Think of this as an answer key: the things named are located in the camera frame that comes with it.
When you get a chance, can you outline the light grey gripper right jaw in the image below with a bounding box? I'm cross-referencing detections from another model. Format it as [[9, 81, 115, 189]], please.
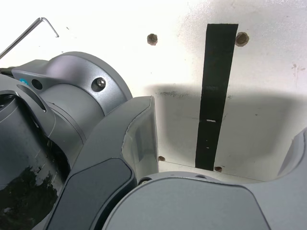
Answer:
[[103, 126, 307, 230]]

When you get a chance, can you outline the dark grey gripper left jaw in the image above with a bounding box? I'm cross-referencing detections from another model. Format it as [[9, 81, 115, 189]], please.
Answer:
[[45, 95, 159, 230]]

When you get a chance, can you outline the black tape strip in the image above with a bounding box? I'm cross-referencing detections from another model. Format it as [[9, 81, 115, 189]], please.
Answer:
[[194, 23, 239, 171]]

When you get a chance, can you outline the silver hex key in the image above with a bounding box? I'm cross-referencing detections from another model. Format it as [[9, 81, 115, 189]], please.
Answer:
[[0, 17, 59, 60]]

